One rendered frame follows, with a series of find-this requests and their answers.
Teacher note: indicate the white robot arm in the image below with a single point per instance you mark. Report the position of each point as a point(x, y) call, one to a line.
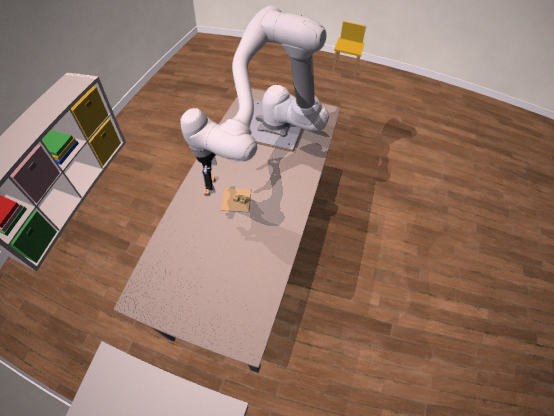
point(300, 37)

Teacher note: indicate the tan square mat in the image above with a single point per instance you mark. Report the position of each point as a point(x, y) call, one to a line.
point(229, 205)

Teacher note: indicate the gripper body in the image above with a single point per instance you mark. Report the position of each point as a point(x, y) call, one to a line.
point(206, 160)

